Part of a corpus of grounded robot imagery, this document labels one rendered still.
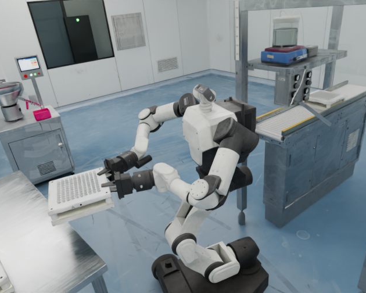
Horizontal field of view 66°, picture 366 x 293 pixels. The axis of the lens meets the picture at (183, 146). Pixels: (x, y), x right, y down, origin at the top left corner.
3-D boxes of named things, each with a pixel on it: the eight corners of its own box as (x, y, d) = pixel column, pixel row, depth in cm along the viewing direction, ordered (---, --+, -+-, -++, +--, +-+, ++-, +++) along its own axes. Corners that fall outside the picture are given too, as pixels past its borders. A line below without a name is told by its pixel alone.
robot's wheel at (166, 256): (165, 278, 207) (183, 258, 206) (168, 283, 203) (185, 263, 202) (145, 271, 196) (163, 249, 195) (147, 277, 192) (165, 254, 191)
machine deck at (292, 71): (290, 75, 161) (290, 68, 160) (241, 68, 190) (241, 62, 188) (347, 56, 192) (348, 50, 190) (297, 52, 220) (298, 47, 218)
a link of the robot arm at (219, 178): (227, 214, 106) (244, 162, 114) (211, 202, 97) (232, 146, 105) (202, 208, 114) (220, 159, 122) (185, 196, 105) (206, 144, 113)
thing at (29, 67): (33, 113, 330) (14, 57, 302) (32, 111, 338) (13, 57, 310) (54, 108, 341) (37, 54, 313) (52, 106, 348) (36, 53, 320)
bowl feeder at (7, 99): (-3, 128, 295) (-18, 93, 279) (-4, 119, 323) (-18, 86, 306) (46, 115, 318) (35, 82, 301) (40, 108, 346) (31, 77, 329)
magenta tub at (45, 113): (36, 121, 302) (33, 114, 298) (34, 118, 311) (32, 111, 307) (51, 117, 310) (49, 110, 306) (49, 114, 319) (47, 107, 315)
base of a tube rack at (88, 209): (52, 226, 111) (50, 221, 110) (53, 193, 132) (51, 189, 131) (114, 206, 119) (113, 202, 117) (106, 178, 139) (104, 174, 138)
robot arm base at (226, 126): (235, 156, 125) (246, 134, 127) (251, 159, 113) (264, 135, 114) (208, 140, 121) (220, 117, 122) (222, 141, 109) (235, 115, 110)
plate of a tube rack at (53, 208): (49, 217, 109) (47, 212, 108) (50, 185, 130) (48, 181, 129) (112, 197, 116) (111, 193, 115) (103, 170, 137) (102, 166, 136)
